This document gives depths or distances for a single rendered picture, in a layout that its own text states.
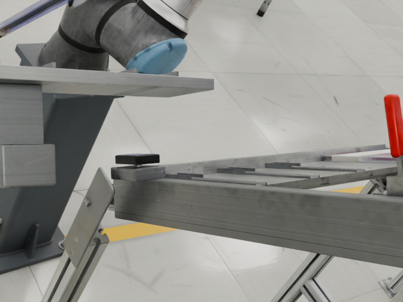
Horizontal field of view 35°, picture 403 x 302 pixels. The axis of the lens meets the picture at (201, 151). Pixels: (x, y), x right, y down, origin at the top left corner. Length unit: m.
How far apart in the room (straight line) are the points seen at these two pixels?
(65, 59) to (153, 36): 0.22
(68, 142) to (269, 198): 0.84
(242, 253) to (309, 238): 1.41
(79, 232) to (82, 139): 0.57
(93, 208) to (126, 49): 0.43
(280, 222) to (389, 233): 0.13
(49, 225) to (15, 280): 0.16
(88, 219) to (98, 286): 0.84
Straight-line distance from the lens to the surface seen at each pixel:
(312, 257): 1.60
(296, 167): 1.07
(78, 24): 1.32
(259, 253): 2.11
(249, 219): 0.72
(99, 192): 0.88
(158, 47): 1.22
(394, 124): 0.63
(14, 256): 1.71
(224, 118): 2.61
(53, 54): 1.37
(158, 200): 0.85
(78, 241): 0.95
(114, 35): 1.26
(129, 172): 0.84
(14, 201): 1.56
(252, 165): 1.10
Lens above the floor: 1.31
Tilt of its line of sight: 34 degrees down
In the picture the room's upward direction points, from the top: 30 degrees clockwise
